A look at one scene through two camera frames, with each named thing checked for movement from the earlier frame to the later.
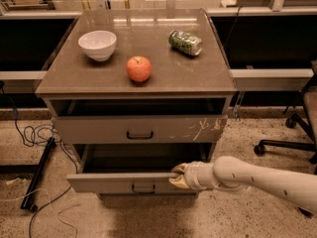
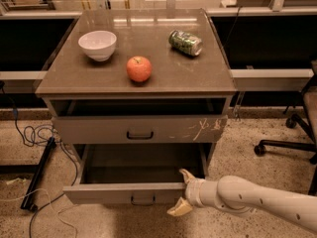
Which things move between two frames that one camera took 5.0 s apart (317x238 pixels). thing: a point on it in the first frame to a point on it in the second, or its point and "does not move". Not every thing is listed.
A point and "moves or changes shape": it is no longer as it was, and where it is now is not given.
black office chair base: x=307 y=118 does not move
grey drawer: x=134 y=169 moves or changes shape
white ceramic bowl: x=98 y=45 does not move
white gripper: x=192 y=176 to x=191 y=191
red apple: x=139 y=68 does not move
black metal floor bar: x=28 y=201 does not move
